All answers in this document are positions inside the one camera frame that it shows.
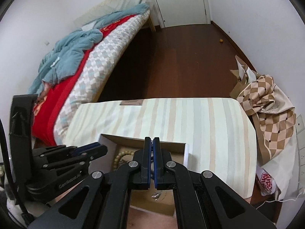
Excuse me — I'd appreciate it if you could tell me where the red bed cover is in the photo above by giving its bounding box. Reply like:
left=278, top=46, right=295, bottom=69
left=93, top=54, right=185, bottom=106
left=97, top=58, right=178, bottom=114
left=31, top=13, right=149, bottom=146

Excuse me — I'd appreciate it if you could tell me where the pink striped table cloth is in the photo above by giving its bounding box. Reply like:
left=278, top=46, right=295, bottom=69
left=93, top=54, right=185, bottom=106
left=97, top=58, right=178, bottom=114
left=55, top=98, right=257, bottom=199

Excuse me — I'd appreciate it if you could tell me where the bed with checkered mattress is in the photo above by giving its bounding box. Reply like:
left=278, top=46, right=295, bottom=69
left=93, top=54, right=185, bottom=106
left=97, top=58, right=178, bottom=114
left=29, top=0, right=153, bottom=146

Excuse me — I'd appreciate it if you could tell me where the teal blue blanket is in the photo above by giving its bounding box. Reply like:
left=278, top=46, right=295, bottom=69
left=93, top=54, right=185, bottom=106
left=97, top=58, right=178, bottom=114
left=28, top=3, right=149, bottom=95

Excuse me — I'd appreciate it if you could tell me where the white printed plastic bag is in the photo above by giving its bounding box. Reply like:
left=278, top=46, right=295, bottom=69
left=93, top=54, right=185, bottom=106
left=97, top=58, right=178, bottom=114
left=256, top=165, right=277, bottom=196

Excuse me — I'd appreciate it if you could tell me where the brown checkered cloth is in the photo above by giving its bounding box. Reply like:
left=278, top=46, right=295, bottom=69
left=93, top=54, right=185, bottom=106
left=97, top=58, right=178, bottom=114
left=234, top=75, right=296, bottom=165

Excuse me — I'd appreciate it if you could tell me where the white power strip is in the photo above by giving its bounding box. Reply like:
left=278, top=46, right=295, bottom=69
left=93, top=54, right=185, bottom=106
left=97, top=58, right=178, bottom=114
left=295, top=114, right=305, bottom=168

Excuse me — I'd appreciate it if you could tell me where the white door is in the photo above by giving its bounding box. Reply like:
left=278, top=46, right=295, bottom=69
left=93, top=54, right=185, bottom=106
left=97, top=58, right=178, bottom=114
left=153, top=0, right=211, bottom=27

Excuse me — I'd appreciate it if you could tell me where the wooden bead bracelet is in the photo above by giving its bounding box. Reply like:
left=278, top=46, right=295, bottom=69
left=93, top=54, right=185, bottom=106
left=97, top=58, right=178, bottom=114
left=113, top=150, right=136, bottom=172

